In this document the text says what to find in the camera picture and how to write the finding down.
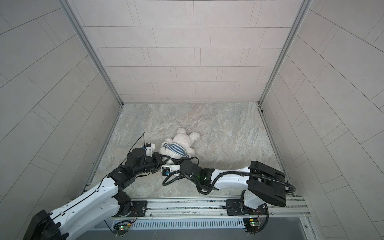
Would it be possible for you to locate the white teddy bear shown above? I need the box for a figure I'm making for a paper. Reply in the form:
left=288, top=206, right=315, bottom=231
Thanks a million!
left=159, top=128, right=201, bottom=165

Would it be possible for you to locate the blue white striped knit sweater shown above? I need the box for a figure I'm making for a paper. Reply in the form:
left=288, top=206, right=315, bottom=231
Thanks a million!
left=162, top=143, right=191, bottom=158

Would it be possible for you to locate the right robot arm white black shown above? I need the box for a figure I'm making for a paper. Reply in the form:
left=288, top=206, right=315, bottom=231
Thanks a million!
left=162, top=159, right=296, bottom=216

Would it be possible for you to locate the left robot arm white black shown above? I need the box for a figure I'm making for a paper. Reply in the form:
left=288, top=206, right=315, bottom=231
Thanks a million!
left=24, top=148, right=170, bottom=240

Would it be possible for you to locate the ventilation grille strip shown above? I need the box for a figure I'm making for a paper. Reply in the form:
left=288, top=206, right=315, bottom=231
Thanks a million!
left=129, top=218, right=246, bottom=231

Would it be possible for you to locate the left controller circuit board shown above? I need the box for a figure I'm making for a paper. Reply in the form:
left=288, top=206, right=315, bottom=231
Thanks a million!
left=113, top=221, right=133, bottom=236

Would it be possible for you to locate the controller circuit board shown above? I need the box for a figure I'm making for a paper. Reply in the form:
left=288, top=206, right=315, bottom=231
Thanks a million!
left=113, top=221, right=133, bottom=236
left=243, top=219, right=261, bottom=233

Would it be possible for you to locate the right controller circuit board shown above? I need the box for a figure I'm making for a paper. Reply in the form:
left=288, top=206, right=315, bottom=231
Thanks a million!
left=243, top=219, right=261, bottom=233

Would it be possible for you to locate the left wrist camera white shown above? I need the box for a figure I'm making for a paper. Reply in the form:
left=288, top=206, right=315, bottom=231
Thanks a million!
left=143, top=143, right=156, bottom=157

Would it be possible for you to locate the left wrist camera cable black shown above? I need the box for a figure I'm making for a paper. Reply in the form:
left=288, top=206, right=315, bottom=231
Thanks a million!
left=119, top=132, right=145, bottom=166

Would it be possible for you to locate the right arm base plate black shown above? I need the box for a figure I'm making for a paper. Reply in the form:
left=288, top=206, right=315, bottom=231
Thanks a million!
left=222, top=199, right=269, bottom=216

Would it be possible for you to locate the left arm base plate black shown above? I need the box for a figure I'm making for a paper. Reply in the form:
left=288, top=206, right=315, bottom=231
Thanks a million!
left=113, top=201, right=148, bottom=218

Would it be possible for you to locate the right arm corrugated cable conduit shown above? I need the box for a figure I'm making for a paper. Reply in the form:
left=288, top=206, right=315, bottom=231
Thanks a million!
left=161, top=156, right=297, bottom=195

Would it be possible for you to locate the aluminium mounting rail frame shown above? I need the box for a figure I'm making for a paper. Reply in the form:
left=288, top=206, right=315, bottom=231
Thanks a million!
left=132, top=196, right=311, bottom=220

